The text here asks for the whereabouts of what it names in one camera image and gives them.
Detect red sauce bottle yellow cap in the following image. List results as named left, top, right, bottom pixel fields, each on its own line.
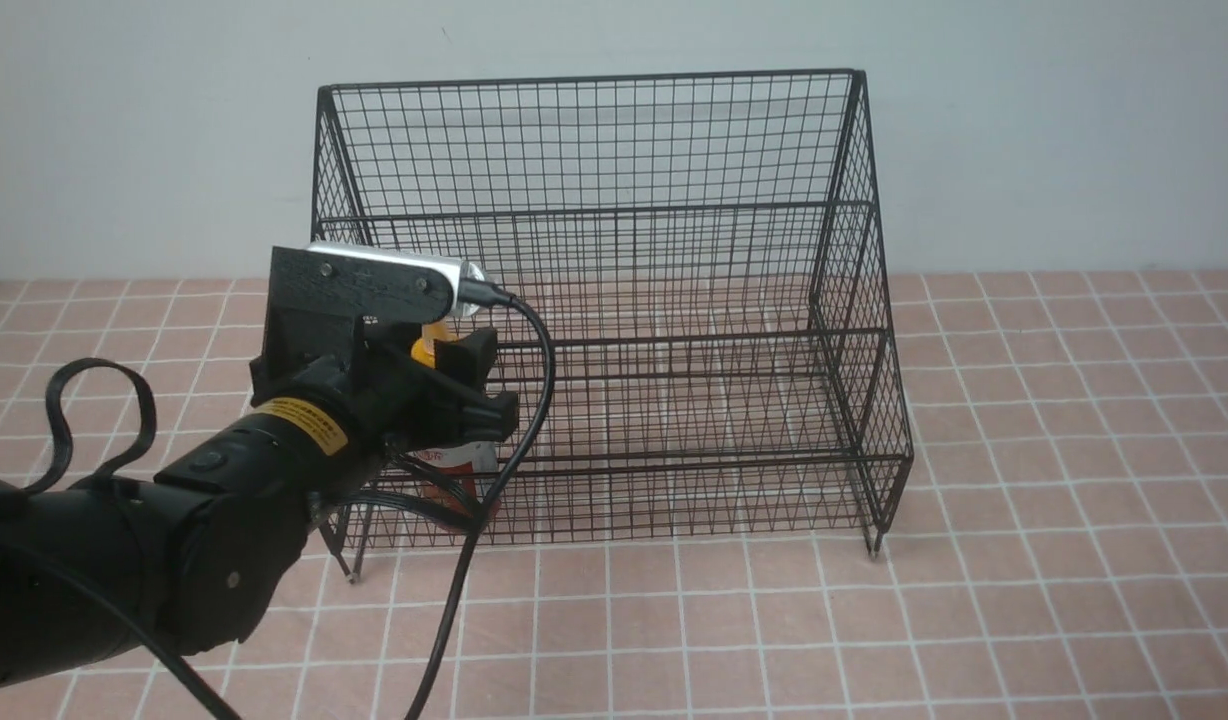
left=410, top=319, right=499, bottom=516

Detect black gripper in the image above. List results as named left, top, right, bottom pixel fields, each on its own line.
left=249, top=305, right=521, bottom=451

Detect black camera cable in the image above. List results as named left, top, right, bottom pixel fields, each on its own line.
left=404, top=280, right=558, bottom=720

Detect silver wrist camera black mount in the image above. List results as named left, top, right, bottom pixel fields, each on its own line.
left=268, top=242, right=492, bottom=326

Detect black wire mesh shelf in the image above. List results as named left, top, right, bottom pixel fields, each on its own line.
left=311, top=69, right=914, bottom=557

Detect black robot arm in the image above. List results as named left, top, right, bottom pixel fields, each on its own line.
left=0, top=310, right=519, bottom=689

